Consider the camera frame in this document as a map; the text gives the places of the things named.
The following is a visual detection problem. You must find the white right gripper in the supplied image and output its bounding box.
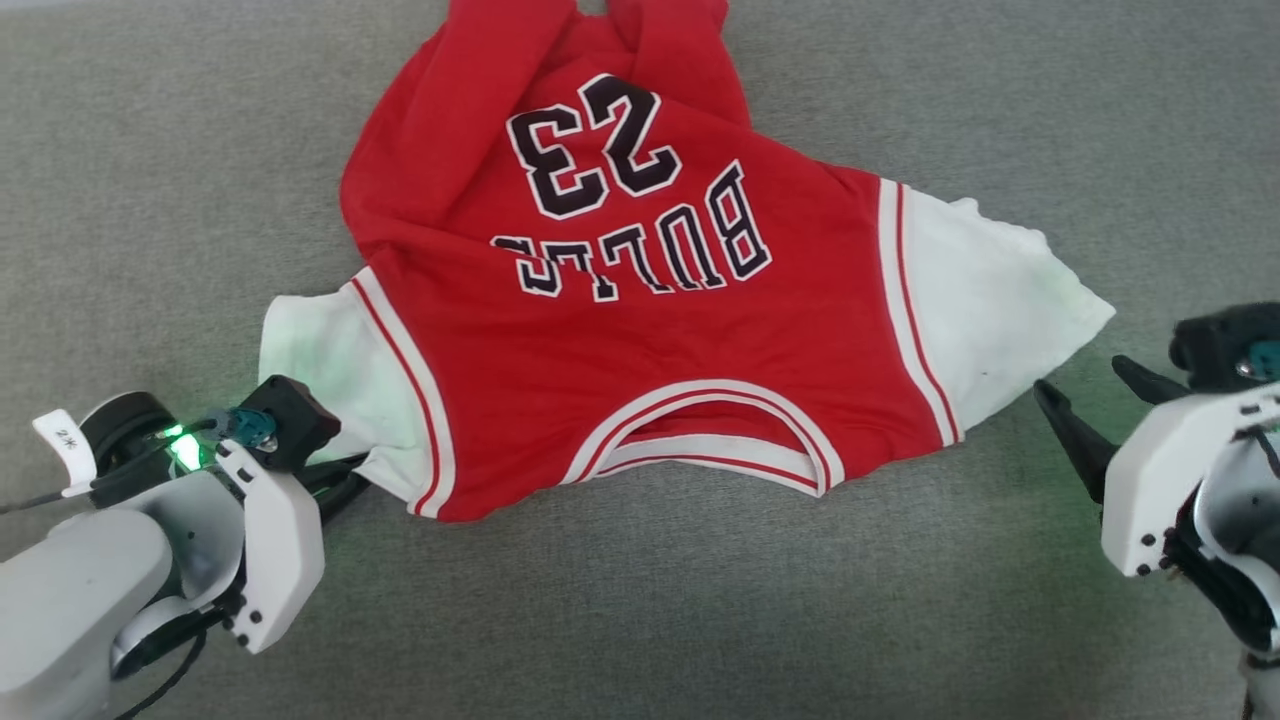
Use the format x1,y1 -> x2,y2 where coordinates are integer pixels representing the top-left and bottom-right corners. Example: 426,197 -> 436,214
1034,355 -> 1280,579

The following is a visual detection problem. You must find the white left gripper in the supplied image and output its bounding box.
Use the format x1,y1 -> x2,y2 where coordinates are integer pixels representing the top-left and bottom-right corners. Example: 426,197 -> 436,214
165,425 -> 373,656

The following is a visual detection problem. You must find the red Bulls jersey shirt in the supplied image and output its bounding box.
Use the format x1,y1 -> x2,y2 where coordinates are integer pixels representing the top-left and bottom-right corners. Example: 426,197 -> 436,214
258,0 -> 1117,524

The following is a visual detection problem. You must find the white paper label tag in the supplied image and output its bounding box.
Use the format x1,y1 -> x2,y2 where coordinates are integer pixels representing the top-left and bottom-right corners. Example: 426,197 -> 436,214
32,408 -> 99,499

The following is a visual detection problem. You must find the grey fabric sofa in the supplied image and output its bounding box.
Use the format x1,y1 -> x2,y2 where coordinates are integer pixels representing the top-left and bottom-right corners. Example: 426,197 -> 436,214
0,0 -> 1280,720

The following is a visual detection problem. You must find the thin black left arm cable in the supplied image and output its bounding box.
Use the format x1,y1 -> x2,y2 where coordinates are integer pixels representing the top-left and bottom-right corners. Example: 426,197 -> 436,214
0,425 -> 216,517

